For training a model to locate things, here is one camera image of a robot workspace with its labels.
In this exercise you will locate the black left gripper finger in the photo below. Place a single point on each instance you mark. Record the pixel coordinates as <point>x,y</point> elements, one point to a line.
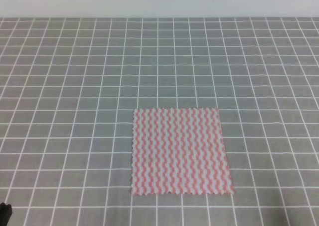
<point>5,213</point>

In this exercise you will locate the pink white wavy striped towel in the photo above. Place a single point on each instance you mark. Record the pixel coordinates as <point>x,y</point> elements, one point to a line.
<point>179,151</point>

